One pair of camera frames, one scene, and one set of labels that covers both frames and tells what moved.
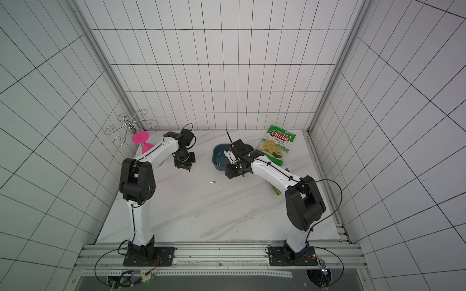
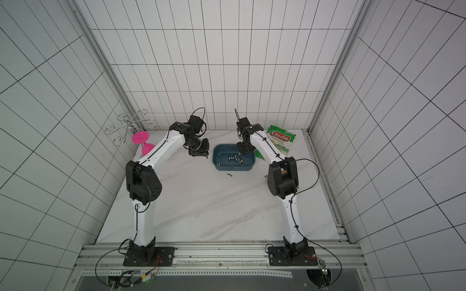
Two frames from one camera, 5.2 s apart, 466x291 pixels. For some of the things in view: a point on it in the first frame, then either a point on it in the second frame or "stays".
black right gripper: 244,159 to 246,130
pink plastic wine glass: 140,137 stays
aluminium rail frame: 107,259 stays
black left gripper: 185,165 to 203,152
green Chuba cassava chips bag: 276,144 stays
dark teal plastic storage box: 220,160 stays
